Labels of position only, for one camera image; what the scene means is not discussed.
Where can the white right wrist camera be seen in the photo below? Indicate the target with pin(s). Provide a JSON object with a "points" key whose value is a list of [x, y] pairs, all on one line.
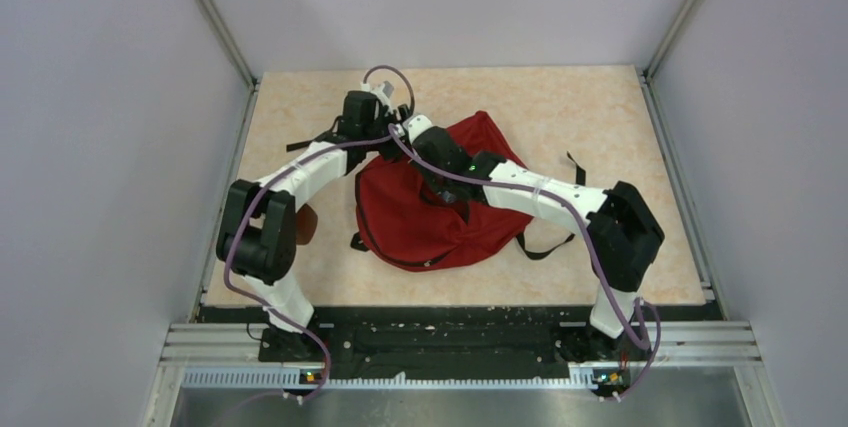
{"points": [[412, 128]]}

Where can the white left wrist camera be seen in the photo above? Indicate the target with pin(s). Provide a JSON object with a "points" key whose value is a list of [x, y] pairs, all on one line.
{"points": [[383, 91]]}

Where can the brown leather case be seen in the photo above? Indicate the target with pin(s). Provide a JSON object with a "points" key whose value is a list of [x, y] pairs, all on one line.
{"points": [[306, 225]]}

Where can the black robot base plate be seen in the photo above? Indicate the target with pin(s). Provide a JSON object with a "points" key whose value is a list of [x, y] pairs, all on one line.
{"points": [[438, 343]]}

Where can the red student backpack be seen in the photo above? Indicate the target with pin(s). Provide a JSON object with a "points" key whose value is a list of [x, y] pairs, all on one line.
{"points": [[404, 224]]}

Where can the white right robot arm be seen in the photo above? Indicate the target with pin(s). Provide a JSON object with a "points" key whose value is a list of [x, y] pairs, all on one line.
{"points": [[621, 234]]}

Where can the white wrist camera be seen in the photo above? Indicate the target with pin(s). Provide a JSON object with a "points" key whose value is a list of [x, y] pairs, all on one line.
{"points": [[412, 128], [383, 91]]}

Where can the aluminium frame rail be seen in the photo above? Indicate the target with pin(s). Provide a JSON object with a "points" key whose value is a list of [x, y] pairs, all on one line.
{"points": [[220, 354]]}

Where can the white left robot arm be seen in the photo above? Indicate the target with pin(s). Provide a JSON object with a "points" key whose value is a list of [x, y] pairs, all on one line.
{"points": [[258, 234]]}

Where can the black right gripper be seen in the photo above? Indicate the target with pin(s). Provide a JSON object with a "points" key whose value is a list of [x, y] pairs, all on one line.
{"points": [[436, 190]]}

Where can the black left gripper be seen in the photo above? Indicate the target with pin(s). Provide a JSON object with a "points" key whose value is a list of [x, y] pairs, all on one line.
{"points": [[393, 152]]}

